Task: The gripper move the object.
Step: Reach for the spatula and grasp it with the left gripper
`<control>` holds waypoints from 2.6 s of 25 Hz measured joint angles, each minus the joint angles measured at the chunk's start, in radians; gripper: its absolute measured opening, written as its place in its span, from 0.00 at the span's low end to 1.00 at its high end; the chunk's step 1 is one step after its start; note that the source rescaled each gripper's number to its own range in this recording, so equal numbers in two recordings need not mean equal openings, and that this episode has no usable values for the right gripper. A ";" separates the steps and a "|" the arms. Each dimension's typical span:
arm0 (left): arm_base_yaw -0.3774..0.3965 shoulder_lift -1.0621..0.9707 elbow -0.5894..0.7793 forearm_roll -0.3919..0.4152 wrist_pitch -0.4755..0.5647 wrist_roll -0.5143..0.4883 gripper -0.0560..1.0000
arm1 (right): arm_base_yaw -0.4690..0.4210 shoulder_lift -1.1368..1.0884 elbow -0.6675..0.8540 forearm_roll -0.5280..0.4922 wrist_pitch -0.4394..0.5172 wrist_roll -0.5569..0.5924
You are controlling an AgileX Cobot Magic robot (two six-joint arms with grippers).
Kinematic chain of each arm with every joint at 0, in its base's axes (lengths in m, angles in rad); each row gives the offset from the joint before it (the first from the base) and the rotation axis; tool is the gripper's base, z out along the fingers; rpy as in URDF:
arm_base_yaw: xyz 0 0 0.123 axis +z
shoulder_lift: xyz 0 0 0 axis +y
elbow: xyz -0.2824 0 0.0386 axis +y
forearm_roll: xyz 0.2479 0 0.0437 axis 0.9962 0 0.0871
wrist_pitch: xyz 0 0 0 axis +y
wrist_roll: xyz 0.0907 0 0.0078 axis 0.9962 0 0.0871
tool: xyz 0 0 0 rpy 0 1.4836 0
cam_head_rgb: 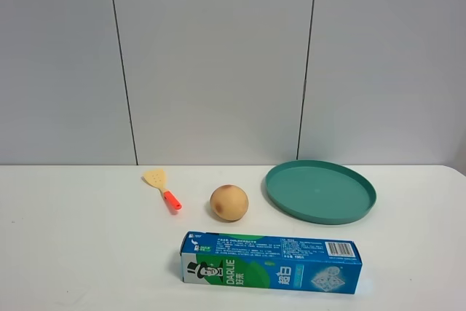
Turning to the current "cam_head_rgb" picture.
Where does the green round plastic plate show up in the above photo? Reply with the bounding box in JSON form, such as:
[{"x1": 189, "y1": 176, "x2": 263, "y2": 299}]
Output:
[{"x1": 264, "y1": 160, "x2": 377, "y2": 225}]

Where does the blue Darlie toothpaste box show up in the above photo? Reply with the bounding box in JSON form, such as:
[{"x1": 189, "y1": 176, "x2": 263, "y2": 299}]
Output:
[{"x1": 180, "y1": 232, "x2": 363, "y2": 294}]

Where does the yellow spatula with red handle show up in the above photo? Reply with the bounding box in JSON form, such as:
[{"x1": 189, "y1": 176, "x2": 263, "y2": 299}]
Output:
[{"x1": 143, "y1": 169, "x2": 182, "y2": 210}]

